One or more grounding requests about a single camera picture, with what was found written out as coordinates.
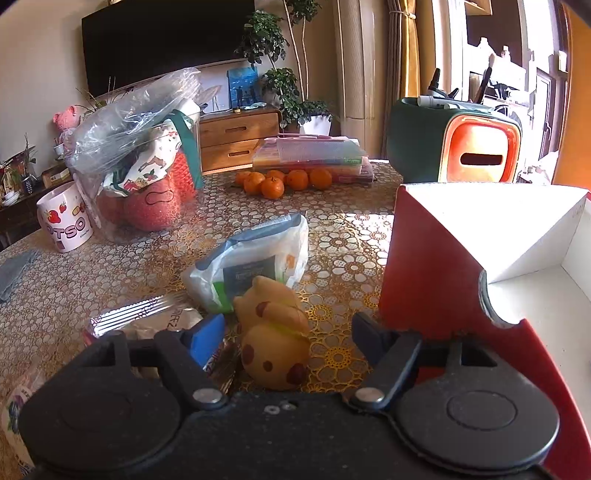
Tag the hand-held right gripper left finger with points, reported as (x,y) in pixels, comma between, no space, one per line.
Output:
(207,339)

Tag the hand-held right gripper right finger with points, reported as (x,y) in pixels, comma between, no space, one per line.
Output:
(368,334)

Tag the yellow squishy animal toy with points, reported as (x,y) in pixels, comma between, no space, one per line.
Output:
(272,341)

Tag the red and white box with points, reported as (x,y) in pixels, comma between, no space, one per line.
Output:
(425,277)

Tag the white tissue pack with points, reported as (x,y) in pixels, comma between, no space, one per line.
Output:
(258,258)

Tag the gold floral desktop tablecloth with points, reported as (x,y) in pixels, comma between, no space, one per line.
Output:
(115,272)

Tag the silver foil snack packet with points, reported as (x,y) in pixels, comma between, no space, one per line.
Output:
(129,314)

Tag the apple in red foam net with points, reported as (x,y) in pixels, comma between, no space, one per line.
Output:
(186,177)
(150,210)
(110,210)

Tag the clear plastic bucket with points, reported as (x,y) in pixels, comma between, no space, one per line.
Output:
(106,230)

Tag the pile of tangerines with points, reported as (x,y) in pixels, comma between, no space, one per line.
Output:
(277,182)

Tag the white strawberry print mug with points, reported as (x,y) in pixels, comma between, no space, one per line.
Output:
(64,221)

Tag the stack of plastic folders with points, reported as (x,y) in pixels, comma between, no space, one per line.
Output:
(314,154)

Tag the grey cloth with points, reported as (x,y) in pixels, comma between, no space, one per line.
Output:
(14,277)

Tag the wooden drawer cabinet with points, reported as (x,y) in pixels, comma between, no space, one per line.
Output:
(240,134)

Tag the small cardboard box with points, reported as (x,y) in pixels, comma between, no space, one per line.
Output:
(55,176)

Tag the dark wooden sideboard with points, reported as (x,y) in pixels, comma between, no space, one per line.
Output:
(18,217)

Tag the crumpled clear plastic bag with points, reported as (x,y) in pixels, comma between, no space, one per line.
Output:
(134,110)

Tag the white tube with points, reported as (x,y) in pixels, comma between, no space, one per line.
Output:
(434,101)

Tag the white framed picture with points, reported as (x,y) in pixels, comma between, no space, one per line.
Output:
(214,94)

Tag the small potted plant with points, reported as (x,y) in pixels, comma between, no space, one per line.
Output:
(18,166)

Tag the pink plush toy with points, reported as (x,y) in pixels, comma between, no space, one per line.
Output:
(67,122)

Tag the leafy houseplant white pot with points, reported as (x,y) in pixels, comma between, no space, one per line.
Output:
(279,85)

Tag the beige standing air conditioner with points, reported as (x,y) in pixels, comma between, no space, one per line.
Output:
(360,69)

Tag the makeup brush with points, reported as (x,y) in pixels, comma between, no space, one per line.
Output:
(482,83)

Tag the yellow curtain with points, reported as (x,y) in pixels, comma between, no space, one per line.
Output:
(406,46)

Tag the orange panel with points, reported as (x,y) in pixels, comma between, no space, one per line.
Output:
(572,115)

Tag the black flat television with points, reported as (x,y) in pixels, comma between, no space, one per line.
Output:
(161,41)

